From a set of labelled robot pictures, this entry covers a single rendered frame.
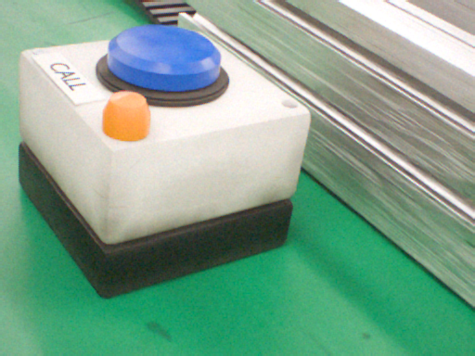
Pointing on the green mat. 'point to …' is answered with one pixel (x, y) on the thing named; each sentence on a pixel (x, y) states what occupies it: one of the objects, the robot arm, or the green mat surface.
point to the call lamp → (126, 117)
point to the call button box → (157, 167)
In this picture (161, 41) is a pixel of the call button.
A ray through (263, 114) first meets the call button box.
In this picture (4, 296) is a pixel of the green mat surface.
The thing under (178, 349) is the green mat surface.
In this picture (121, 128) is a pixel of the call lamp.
